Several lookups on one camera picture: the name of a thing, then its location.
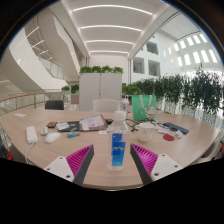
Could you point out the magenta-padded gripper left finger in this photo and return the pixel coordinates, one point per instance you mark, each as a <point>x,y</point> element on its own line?
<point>80,160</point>

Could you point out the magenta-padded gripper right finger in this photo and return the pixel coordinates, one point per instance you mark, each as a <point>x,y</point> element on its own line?
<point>146,160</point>

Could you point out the clear blue-labelled water bottle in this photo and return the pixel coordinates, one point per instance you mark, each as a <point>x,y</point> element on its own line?
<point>118,146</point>

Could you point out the small teal object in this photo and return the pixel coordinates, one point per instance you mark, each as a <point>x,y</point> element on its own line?
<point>73,134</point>

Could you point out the black pouch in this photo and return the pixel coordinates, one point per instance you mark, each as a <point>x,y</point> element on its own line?
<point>74,126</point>

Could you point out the white computer mouse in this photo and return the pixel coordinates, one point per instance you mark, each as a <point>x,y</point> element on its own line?
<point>52,137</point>

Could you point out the colourful sticker sheet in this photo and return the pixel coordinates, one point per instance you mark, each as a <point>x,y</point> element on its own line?
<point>103,132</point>

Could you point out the white card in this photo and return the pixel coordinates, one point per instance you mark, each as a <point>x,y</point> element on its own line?
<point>62,126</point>

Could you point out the open magazine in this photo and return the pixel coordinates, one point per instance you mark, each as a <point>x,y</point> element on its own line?
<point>93,122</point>

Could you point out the small white box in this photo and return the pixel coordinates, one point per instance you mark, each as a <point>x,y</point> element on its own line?
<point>179,134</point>

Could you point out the small black and red case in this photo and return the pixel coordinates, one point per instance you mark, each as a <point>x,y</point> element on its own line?
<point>51,124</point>

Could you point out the green tote bag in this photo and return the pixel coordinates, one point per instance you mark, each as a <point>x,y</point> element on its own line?
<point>143,107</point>

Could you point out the clear plastic tumbler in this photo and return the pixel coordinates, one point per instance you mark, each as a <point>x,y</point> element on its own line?
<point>124,105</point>

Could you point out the black chair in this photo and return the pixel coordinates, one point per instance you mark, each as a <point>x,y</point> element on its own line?
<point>54,105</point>

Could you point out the potted plants in brown planter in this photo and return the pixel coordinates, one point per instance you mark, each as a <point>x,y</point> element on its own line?
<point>74,89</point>

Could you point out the white cabinet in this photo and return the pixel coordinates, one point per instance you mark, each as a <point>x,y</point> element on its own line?
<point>100,90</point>

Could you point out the white paper sheet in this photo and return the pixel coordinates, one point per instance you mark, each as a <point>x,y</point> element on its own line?
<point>20,115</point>

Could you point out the row of green hedge plants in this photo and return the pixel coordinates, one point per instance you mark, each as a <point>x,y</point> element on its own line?
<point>186,88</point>

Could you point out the glass railing with wooden handrail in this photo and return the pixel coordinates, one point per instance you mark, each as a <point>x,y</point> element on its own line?
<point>23,100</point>

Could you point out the green plants atop cabinet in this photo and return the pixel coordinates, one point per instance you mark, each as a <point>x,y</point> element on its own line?
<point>101,69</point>

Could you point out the ceiling light strips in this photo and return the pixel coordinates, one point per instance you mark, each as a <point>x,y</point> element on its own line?
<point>110,26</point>

